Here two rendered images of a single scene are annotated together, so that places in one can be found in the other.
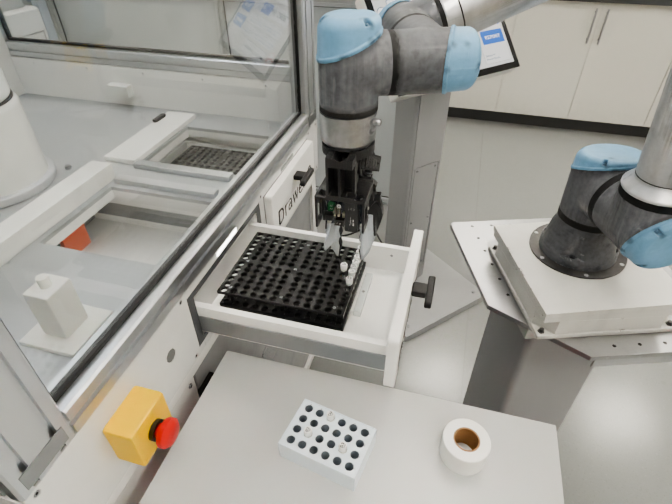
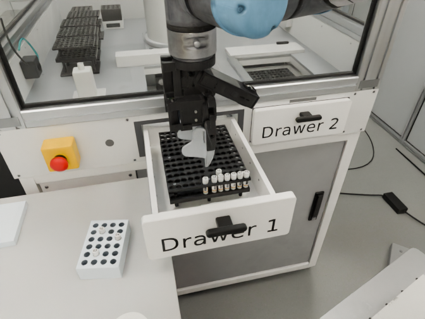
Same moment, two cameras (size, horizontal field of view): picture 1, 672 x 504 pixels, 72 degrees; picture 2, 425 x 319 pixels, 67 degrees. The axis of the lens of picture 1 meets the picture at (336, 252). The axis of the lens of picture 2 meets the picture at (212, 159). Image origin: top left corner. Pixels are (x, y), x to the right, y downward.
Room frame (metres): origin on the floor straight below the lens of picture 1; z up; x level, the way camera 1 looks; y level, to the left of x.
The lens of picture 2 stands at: (0.37, -0.47, 1.36)
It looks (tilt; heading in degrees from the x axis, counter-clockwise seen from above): 38 degrees down; 62
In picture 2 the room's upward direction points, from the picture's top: straight up
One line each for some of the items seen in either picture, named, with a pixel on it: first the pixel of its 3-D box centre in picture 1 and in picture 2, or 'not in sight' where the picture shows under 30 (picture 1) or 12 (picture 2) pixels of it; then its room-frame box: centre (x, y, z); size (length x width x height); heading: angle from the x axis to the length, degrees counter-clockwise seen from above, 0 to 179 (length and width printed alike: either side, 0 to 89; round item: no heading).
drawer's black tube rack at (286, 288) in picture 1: (296, 282); (200, 163); (0.63, 0.07, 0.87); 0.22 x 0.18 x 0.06; 75
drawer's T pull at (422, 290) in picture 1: (422, 290); (224, 225); (0.57, -0.15, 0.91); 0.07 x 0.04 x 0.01; 165
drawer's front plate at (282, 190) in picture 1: (292, 186); (300, 121); (0.96, 0.10, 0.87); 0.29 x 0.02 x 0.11; 165
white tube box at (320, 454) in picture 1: (328, 442); (105, 247); (0.37, 0.01, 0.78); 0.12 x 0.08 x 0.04; 65
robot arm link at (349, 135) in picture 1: (350, 126); (192, 42); (0.58, -0.02, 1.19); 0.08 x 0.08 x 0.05
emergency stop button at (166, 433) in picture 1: (164, 431); (59, 162); (0.33, 0.23, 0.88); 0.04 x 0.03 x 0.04; 165
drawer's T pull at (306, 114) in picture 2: (302, 175); (307, 116); (0.96, 0.08, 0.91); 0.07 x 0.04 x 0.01; 165
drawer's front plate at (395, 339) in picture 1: (405, 300); (221, 225); (0.58, -0.12, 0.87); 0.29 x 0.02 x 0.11; 165
